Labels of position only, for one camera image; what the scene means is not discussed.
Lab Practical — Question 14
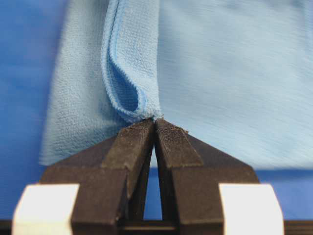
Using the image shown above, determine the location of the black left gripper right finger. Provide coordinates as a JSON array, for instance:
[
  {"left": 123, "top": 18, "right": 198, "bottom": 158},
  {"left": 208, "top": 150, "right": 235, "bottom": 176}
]
[{"left": 154, "top": 118, "right": 286, "bottom": 235}]

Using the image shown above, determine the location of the light blue towel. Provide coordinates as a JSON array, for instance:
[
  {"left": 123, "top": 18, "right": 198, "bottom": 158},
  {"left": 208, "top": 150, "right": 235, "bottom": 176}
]
[{"left": 40, "top": 0, "right": 313, "bottom": 169}]

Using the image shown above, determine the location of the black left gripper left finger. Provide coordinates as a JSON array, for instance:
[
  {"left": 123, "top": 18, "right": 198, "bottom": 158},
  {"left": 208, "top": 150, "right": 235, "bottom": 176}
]
[{"left": 11, "top": 118, "right": 155, "bottom": 235}]

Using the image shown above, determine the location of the dark blue table cloth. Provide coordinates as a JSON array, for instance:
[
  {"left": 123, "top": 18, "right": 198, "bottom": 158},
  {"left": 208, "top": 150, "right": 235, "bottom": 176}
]
[{"left": 0, "top": 0, "right": 313, "bottom": 219}]

